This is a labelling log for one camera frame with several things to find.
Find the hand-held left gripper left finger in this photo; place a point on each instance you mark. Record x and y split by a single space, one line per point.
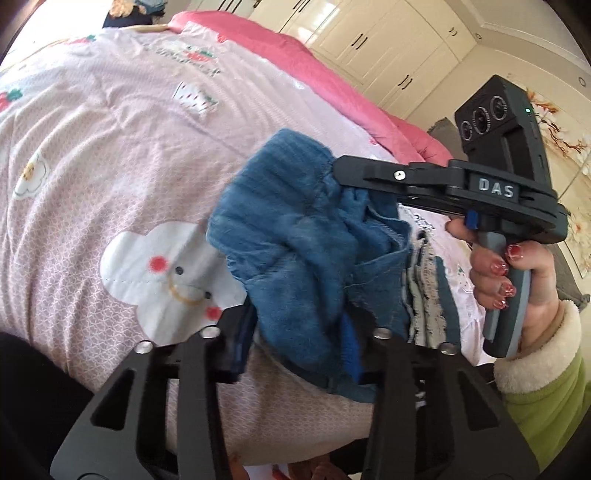
242 344

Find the cream wardrobe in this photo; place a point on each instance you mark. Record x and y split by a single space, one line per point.
392 50

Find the beige fluffy cloth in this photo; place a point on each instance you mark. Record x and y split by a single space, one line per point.
124 5

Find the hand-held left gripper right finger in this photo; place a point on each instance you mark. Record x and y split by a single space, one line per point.
355 357

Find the pink printed bed sheet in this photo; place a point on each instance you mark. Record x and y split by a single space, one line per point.
92 161

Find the wooden bed frame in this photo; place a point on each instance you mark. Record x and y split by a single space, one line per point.
147 27

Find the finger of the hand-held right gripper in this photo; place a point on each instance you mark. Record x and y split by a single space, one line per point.
378 173

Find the folded blue clothes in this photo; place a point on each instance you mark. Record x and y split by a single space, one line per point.
152 5

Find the floral wall painting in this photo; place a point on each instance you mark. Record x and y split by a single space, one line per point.
572 147

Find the dark cloth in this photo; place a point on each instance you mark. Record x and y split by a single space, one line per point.
27 392

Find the person's right foot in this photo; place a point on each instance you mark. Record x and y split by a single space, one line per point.
323 468

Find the person's right forearm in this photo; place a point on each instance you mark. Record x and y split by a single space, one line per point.
554 397

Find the person's right hand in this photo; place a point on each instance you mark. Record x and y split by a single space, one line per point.
542 286

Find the recessed ceiling light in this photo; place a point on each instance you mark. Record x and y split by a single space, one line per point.
478 35
582 79

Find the pink duvet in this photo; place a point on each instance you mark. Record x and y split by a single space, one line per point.
332 87

